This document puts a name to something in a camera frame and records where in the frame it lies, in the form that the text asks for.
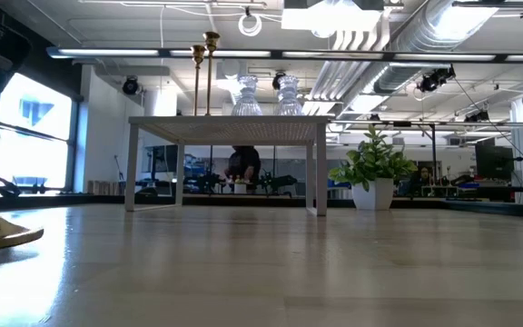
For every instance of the black aluminium table frame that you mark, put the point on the black aluminium table frame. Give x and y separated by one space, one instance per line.
493 209

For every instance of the black ceiling camera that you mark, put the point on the black ceiling camera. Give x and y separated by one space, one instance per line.
131 85
278 78

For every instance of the white ceiling light panel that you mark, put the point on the white ceiling light panel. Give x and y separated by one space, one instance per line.
329 18

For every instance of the black bar with light strips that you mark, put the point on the black bar with light strips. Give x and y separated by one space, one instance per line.
277 54

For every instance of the person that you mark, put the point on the person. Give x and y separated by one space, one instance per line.
243 163
422 177

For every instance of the black background robot arm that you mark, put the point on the black background robot arm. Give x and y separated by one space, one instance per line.
209 184
279 181

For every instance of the black overhead camera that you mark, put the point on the black overhead camera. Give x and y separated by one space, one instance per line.
434 81

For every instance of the silver ventilation duct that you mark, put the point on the silver ventilation duct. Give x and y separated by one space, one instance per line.
425 32

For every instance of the black monitor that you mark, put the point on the black monitor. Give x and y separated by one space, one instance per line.
493 161

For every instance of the green plant in white pot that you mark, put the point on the green plant in white pot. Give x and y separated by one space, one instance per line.
372 195

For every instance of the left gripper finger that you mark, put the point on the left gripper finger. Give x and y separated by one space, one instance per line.
2 59

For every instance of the clear ribbed glass candle holder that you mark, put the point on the clear ribbed glass candle holder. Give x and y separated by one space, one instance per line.
288 104
246 104

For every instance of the white perforated metal shelf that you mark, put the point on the white perforated metal shelf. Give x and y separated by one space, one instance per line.
225 120

